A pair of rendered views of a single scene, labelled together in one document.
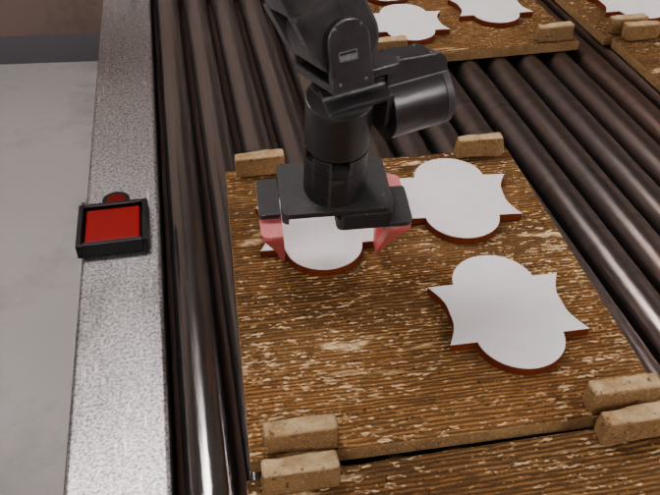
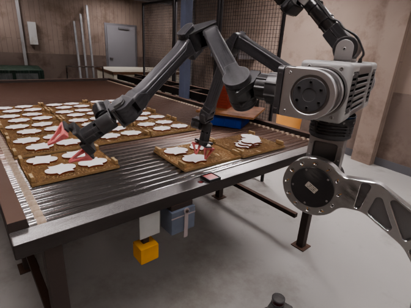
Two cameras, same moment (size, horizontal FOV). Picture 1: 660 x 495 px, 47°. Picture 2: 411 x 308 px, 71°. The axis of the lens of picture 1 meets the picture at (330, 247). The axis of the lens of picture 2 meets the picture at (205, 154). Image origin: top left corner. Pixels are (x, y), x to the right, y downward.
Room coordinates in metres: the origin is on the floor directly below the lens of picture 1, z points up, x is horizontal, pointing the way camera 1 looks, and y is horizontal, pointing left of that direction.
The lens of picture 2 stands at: (1.35, 1.39, 1.54)
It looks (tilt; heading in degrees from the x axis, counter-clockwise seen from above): 20 degrees down; 240
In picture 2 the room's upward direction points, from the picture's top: 3 degrees clockwise
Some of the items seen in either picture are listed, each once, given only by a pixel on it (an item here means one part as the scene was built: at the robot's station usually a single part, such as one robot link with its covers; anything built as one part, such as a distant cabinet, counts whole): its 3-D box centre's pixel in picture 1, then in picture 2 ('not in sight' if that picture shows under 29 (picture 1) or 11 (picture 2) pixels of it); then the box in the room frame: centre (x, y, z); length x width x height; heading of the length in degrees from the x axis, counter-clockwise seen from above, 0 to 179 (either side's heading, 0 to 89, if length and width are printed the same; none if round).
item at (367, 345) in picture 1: (407, 274); (197, 154); (0.58, -0.08, 0.93); 0.41 x 0.35 x 0.02; 9
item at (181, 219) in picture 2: not in sight; (178, 217); (0.85, 0.29, 0.77); 0.14 x 0.11 x 0.18; 11
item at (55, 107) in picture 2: not in sight; (68, 106); (1.17, -1.69, 0.94); 0.41 x 0.35 x 0.04; 12
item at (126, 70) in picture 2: not in sight; (140, 83); (-1.24, -7.44, 0.42); 2.15 x 1.74 x 0.84; 5
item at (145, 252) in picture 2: not in sight; (145, 235); (1.03, 0.33, 0.74); 0.09 x 0.08 x 0.24; 11
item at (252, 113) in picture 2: not in sight; (232, 109); (-0.12, -0.76, 1.03); 0.50 x 0.50 x 0.02; 40
